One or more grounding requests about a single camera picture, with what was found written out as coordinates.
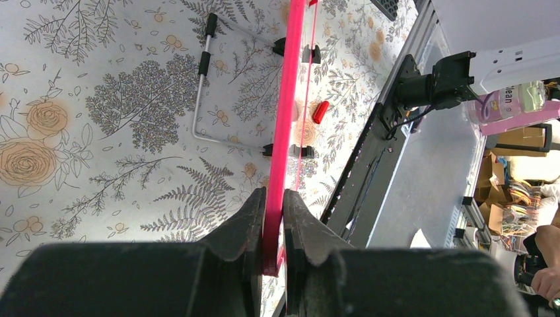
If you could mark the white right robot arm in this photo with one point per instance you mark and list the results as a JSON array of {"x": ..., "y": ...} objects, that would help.
[{"x": 466, "y": 76}]

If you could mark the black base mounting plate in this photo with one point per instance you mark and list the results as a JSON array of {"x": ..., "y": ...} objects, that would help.
[{"x": 356, "y": 202}]

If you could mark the pink framed whiteboard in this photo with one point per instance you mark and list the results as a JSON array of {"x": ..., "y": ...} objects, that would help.
[{"x": 298, "y": 44}]

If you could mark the clear cleaner spray bottle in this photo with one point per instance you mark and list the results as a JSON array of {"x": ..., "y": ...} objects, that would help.
[{"x": 507, "y": 103}]

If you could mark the person hand in background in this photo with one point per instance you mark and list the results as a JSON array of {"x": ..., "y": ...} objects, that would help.
[{"x": 546, "y": 283}]

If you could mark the red marker cap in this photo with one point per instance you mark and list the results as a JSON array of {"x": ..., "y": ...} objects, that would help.
[{"x": 320, "y": 112}]

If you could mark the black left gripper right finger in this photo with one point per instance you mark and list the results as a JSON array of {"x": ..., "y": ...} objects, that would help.
[{"x": 326, "y": 276}]

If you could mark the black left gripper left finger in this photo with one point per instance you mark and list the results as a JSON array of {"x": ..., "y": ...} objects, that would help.
[{"x": 218, "y": 275}]

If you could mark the dark grey lego baseplate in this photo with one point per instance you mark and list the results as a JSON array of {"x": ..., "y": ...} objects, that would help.
[{"x": 389, "y": 8}]

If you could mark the cardboard boxes in background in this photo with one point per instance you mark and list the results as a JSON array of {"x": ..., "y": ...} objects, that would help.
[{"x": 517, "y": 189}]

